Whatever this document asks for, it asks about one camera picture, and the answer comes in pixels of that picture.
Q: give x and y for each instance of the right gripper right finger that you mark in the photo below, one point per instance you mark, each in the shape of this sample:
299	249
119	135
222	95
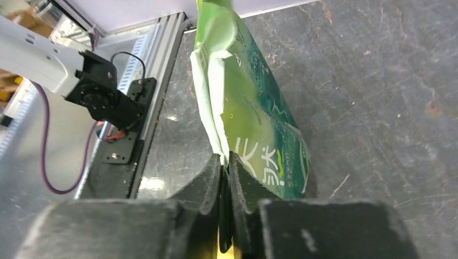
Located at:
266	226

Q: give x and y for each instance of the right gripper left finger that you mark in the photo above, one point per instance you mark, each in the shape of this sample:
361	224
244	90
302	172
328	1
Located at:
182	226

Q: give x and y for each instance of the green litter bag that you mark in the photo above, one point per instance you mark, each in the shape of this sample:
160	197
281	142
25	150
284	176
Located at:
241	106

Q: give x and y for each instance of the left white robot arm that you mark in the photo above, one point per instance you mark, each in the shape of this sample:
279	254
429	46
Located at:
82	78

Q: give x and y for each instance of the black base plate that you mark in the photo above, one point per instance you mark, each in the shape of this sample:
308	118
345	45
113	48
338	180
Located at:
113	166

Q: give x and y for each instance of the aluminium rail frame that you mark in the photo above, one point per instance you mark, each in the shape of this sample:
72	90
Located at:
72	135

